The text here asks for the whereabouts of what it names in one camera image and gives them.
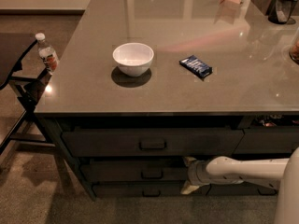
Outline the clear plastic water bottle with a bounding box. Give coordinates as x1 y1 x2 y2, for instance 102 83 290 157
36 33 60 74

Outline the glass jar with snacks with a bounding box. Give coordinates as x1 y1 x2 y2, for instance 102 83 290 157
289 28 299 64

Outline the dark folding chair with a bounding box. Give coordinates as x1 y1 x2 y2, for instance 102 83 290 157
0 33 52 153

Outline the white ceramic bowl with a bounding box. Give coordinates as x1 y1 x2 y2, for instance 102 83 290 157
112 43 154 77

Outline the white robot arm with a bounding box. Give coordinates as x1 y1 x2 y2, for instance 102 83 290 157
180 148 299 224

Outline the drawer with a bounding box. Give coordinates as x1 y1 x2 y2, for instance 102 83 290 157
62 128 244 157
80 159 187 182
91 181 212 199
235 126 299 154
207 183 278 196

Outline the blue snack bar wrapper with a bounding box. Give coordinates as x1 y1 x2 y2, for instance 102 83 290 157
179 55 213 79

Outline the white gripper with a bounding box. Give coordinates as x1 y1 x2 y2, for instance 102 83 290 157
180 157 211 195

